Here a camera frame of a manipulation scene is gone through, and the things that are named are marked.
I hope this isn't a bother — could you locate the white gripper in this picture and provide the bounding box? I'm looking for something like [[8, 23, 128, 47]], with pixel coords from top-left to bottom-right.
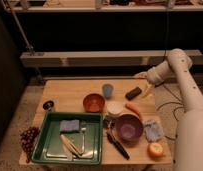
[[133, 64, 170, 98]]

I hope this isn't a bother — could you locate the red yellow apple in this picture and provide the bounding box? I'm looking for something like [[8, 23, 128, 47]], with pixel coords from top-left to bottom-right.
[[148, 142, 164, 158]]

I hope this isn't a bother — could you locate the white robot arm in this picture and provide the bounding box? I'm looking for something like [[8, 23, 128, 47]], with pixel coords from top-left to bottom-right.
[[135, 49, 203, 171]]

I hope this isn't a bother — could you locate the blue plastic cup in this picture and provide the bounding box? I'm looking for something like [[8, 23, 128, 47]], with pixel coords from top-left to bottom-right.
[[102, 84, 113, 99]]

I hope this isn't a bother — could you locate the white small cup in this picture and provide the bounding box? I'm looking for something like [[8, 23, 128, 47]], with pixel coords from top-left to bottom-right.
[[107, 101, 123, 117]]

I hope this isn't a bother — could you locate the black rectangular block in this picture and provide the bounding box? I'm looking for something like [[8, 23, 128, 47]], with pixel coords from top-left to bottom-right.
[[125, 87, 142, 100]]

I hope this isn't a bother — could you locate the grey shelf beam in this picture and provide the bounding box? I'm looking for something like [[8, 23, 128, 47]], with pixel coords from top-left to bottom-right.
[[20, 49, 203, 69]]

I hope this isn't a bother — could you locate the orange carrot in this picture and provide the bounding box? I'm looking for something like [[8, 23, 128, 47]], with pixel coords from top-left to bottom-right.
[[125, 102, 142, 120]]

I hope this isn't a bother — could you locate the purple bowl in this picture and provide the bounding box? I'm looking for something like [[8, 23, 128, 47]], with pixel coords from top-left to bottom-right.
[[115, 114, 144, 143]]

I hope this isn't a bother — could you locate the orange bowl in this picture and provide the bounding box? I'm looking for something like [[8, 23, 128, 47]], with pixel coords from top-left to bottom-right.
[[83, 93, 105, 113]]

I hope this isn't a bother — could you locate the metal fork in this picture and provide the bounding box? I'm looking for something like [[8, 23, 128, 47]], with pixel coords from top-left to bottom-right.
[[81, 122, 87, 154]]

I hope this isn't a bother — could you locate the blue sponge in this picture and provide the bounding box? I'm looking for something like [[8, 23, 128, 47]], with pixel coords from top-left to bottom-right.
[[60, 120, 80, 133]]

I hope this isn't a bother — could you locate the cream corn cob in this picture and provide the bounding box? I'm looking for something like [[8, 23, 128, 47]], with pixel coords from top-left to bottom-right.
[[60, 134, 82, 157]]

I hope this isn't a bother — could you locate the small black lid jar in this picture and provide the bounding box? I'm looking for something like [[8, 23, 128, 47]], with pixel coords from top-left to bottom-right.
[[43, 100, 54, 111]]

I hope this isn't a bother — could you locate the metal diagonal pole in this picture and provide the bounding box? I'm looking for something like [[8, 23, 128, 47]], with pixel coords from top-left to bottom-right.
[[2, 0, 44, 84]]

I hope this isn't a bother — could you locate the green plastic tray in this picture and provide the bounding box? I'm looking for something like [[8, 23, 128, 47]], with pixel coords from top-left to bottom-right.
[[32, 112, 103, 165]]

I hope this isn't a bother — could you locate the bunch of red grapes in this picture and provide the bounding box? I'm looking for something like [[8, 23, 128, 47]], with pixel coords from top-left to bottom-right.
[[20, 127, 39, 163]]

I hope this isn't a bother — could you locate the black handled utensil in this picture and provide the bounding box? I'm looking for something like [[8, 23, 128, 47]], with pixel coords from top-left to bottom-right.
[[106, 121, 130, 160]]

